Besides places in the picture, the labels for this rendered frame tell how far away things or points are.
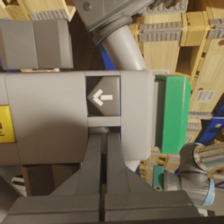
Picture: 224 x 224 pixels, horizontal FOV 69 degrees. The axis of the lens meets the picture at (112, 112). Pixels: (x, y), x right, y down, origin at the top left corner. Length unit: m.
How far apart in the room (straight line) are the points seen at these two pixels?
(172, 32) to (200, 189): 0.85
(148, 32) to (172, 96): 0.81
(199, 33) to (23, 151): 0.93
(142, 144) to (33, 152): 0.11
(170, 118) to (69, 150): 0.10
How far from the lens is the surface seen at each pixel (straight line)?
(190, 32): 0.98
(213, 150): 1.02
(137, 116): 0.15
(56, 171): 0.20
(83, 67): 2.07
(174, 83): 0.17
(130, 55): 0.16
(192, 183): 1.09
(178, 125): 0.18
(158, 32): 0.96
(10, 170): 1.59
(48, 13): 1.02
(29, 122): 0.17
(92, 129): 0.16
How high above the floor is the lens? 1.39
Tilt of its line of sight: 14 degrees down
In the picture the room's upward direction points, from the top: 93 degrees clockwise
